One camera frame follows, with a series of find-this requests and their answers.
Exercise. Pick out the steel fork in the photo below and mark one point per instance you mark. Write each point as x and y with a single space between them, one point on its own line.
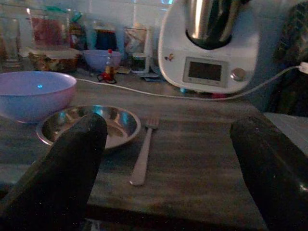
143 156

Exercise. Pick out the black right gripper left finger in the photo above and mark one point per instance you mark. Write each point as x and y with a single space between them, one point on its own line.
60 173

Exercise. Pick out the dark patterned cloth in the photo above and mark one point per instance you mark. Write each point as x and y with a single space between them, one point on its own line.
293 48

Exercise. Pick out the white kitchen mixer appliance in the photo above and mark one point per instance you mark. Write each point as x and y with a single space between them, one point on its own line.
209 69

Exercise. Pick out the small purple plastic bowl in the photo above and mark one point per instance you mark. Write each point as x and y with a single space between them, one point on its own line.
96 59

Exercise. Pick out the small dark jar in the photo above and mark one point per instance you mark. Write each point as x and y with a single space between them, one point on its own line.
138 63

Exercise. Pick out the dark glass jar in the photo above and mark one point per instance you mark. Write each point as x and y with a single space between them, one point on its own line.
105 38

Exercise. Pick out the shallow steel plate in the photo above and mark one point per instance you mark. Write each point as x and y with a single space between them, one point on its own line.
120 127

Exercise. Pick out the jar with red contents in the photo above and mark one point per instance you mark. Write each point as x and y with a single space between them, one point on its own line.
49 31

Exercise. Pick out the clear plastic bag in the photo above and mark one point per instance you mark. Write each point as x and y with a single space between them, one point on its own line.
136 39

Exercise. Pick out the large purple plastic bowl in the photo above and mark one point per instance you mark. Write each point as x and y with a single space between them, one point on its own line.
31 96

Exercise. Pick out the clear glass jar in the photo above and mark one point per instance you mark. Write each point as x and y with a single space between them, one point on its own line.
9 43

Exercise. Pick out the lidded food container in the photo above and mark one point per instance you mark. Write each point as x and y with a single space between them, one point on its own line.
54 60

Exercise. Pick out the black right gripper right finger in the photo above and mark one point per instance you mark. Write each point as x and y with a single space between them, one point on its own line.
276 173

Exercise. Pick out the small red capped bottle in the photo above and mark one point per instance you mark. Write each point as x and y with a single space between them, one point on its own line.
110 65

